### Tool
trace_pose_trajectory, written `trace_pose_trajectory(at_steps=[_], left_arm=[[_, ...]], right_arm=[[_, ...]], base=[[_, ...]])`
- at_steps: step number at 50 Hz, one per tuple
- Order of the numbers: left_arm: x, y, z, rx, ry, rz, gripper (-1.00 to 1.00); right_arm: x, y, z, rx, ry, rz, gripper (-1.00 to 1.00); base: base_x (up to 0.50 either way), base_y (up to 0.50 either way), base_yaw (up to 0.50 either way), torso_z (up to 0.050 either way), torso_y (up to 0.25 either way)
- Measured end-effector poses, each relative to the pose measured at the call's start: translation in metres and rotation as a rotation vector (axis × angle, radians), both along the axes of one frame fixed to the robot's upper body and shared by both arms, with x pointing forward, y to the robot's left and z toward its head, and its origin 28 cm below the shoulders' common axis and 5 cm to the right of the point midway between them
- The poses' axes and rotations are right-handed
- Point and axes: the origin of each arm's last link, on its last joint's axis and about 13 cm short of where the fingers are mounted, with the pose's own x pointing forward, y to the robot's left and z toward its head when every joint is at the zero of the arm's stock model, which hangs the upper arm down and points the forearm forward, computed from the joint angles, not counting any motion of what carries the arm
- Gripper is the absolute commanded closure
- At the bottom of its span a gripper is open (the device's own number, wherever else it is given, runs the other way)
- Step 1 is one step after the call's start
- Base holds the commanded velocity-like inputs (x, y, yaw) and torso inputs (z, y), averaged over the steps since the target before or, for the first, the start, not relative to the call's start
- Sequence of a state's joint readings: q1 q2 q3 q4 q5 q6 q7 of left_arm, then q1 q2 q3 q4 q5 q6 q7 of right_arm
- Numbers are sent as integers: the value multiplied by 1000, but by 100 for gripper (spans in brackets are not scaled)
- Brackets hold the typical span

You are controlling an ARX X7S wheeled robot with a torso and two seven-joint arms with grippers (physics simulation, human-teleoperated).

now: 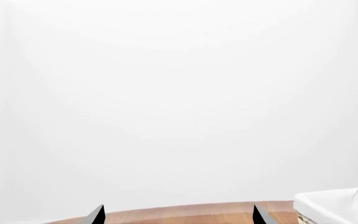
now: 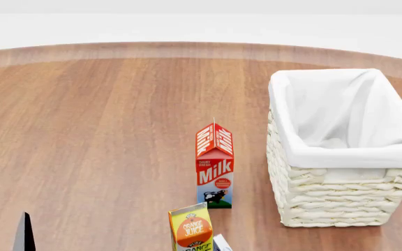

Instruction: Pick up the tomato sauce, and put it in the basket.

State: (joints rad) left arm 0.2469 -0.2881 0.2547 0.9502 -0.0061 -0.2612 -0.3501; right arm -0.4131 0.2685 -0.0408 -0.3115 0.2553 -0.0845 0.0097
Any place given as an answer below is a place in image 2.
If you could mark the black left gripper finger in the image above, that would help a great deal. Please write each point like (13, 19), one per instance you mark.
(24, 235)

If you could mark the white wicker basket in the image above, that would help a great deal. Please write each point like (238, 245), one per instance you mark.
(330, 204)

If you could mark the white cloth basket liner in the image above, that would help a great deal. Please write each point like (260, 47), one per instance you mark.
(340, 115)

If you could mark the orange juice carton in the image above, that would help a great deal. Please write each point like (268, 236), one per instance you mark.
(192, 230)

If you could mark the white and blue carton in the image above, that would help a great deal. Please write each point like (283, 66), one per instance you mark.
(222, 244)

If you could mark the red milk carton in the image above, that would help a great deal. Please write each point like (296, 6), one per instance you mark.
(215, 172)

